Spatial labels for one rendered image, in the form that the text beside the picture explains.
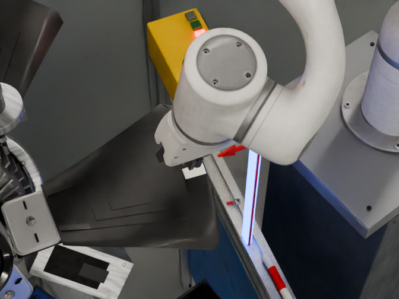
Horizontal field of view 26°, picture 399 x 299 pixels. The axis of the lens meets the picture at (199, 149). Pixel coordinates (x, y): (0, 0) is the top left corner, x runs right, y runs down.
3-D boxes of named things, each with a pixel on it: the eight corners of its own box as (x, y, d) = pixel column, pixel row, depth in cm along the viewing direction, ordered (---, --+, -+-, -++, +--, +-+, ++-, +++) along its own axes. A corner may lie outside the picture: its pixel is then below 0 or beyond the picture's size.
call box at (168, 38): (148, 59, 164) (145, 21, 156) (196, 43, 167) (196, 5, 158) (180, 122, 156) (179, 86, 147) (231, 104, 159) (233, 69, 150)
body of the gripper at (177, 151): (235, 72, 102) (221, 104, 112) (154, 99, 100) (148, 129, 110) (260, 129, 100) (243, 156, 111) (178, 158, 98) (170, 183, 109)
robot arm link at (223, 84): (266, 101, 99) (196, 60, 99) (291, 55, 86) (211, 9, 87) (230, 161, 96) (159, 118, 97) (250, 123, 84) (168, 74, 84)
